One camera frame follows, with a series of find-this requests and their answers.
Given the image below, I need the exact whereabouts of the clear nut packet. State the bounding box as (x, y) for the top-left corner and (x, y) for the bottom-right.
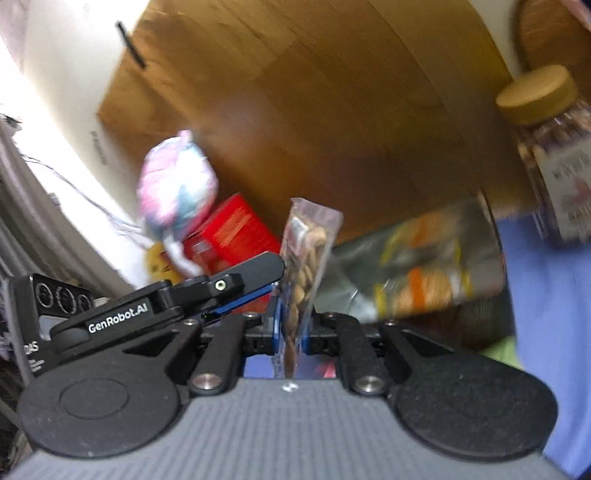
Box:
(272, 198), (343, 377)

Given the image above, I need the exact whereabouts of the thin wall cable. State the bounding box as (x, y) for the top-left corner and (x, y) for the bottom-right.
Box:
(18, 152), (144, 232)

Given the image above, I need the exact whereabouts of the black tape strip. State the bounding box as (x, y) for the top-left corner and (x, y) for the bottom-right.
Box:
(115, 21), (147, 69)

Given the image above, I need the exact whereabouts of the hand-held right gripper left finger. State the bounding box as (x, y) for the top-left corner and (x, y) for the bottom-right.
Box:
(122, 295), (284, 397)

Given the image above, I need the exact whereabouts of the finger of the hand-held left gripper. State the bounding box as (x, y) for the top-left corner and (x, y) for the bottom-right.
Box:
(203, 253), (286, 319)

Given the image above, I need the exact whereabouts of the pink plush toy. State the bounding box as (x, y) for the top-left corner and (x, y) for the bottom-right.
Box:
(137, 130), (219, 278)

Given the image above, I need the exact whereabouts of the dark cardboard box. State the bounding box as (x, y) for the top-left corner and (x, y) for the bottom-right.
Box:
(318, 191), (509, 324)

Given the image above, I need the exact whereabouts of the wooden board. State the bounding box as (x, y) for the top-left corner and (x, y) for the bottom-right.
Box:
(97, 0), (532, 245)

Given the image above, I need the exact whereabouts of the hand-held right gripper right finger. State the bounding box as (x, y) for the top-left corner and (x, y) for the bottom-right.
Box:
(295, 311), (458, 398)

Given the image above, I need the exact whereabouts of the nut jar with gold lid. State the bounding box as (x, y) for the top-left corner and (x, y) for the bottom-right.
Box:
(495, 65), (591, 247)

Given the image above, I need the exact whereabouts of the yellow plush toy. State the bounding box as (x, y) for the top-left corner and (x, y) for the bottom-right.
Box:
(145, 242), (185, 284)

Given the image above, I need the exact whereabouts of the red gift box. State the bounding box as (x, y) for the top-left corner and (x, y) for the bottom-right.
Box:
(182, 194), (282, 315)

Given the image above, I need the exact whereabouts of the blue printed bedsheet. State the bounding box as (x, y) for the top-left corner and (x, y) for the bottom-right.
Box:
(480, 215), (591, 478)

